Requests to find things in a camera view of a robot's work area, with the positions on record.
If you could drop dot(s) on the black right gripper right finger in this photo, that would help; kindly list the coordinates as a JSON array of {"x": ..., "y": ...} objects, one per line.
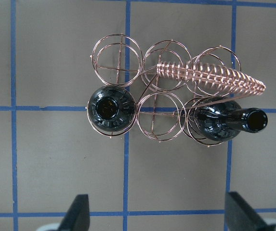
[{"x": 240, "y": 216}]

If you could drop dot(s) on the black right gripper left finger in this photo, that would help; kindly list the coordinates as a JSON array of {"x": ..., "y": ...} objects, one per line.
[{"x": 77, "y": 217}]

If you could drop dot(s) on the dark wine bottle tilted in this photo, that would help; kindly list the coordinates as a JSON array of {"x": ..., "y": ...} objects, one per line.
[{"x": 224, "y": 121}]

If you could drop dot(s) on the dark wine bottle in basket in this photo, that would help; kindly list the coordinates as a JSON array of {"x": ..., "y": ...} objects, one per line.
[{"x": 111, "y": 109}]

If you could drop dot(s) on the copper wire wine basket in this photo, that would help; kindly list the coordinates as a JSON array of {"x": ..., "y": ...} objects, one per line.
[{"x": 168, "y": 83}]

